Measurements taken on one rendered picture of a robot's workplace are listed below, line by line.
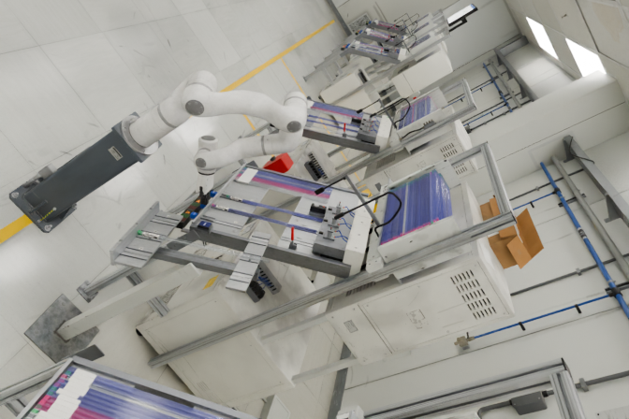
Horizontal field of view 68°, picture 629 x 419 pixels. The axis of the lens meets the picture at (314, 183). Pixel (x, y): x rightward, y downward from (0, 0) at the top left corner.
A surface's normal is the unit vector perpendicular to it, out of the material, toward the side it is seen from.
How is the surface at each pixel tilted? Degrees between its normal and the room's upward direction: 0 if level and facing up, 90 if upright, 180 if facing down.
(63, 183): 90
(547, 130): 90
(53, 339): 0
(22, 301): 0
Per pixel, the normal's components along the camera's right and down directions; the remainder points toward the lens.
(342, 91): -0.21, 0.42
